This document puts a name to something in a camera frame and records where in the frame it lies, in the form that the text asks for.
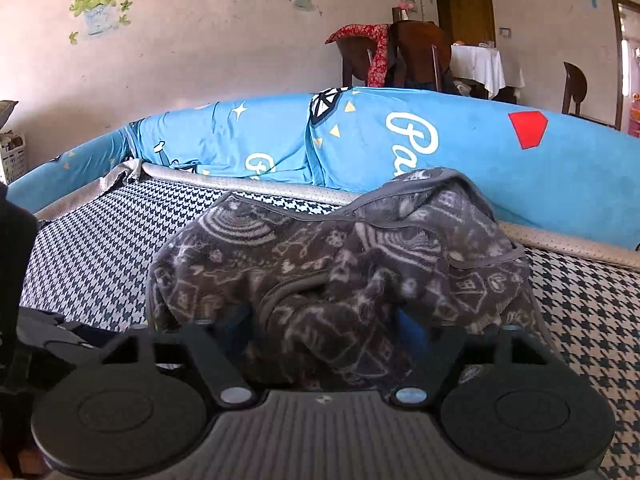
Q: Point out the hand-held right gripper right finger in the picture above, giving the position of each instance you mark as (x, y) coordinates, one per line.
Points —
(412, 332)

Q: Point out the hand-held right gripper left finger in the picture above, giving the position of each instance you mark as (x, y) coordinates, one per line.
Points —
(210, 350)

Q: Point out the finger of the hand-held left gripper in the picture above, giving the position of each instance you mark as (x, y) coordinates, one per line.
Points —
(55, 337)

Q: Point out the houndstooth sofa seat mat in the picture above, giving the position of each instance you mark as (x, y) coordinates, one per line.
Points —
(100, 260)

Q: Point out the white woven basket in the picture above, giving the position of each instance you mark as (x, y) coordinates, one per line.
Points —
(12, 160)

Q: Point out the grey cloth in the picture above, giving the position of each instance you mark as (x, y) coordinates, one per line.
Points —
(6, 112)

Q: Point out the blue printed sofa cover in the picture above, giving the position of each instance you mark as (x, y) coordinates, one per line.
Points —
(525, 175)

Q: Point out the table with white tablecloth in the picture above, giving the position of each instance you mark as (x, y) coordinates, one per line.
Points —
(480, 62)

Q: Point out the dark wooden chair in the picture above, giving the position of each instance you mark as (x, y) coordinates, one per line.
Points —
(575, 85)
(352, 60)
(360, 32)
(417, 45)

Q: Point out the brown wooden door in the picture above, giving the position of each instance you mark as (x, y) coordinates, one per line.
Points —
(467, 10)

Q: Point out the pink flower vase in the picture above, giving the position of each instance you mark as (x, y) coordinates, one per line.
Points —
(406, 5)

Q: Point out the open doorway frame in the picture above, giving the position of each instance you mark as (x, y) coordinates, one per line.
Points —
(616, 60)

